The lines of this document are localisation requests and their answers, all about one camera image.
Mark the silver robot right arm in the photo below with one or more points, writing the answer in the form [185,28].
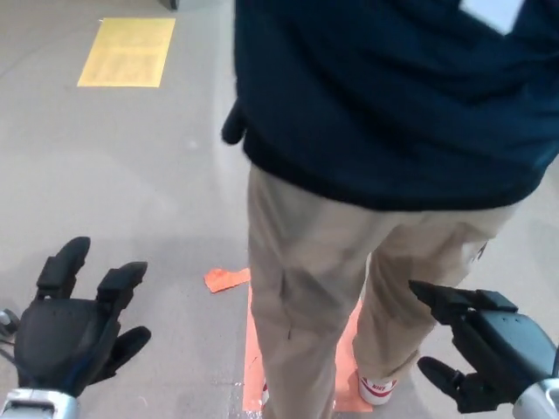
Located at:
[541,401]

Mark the orange square floor marker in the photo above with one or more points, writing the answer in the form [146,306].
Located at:
[349,323]

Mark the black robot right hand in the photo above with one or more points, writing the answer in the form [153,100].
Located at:
[502,345]

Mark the yellow rectangular floor marker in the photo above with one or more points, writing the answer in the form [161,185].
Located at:
[126,52]

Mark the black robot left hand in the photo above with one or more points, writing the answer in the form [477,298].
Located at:
[61,336]

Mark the torn orange tape scrap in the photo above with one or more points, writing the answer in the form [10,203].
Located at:
[225,280]

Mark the person's right red white sneaker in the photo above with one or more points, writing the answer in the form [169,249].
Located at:
[377,386]

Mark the dark teal coat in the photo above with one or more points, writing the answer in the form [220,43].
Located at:
[393,109]

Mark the khaki trousers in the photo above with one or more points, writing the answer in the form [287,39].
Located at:
[314,283]

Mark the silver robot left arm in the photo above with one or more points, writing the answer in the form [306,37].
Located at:
[35,406]

